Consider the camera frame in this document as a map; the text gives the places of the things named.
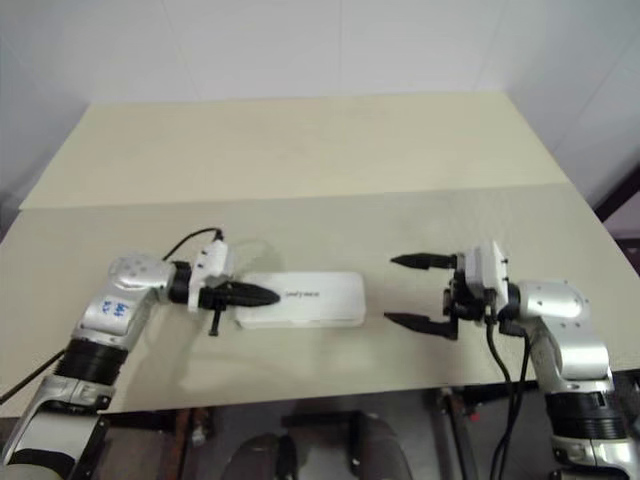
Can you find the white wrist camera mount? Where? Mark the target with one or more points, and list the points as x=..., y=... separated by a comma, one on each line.
x=212, y=257
x=482, y=270

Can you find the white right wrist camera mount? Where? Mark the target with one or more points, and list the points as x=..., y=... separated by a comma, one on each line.
x=482, y=270

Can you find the white plastic pencil case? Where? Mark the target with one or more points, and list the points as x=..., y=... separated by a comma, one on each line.
x=320, y=300

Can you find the metal table leg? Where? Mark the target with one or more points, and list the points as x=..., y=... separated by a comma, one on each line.
x=192, y=440
x=455, y=430

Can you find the dark metal frame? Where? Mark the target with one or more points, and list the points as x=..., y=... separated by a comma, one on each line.
x=622, y=200

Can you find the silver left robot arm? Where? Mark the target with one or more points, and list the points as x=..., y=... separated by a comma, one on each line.
x=130, y=275

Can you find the dark rounded shape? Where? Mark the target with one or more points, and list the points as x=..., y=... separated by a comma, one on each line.
x=385, y=450
x=262, y=457

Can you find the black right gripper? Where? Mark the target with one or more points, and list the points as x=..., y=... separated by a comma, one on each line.
x=467, y=305

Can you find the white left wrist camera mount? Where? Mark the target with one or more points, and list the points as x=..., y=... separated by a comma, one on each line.
x=212, y=257

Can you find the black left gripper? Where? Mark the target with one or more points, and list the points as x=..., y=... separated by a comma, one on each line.
x=215, y=296

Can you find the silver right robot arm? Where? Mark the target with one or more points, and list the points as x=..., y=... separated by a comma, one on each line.
x=550, y=305

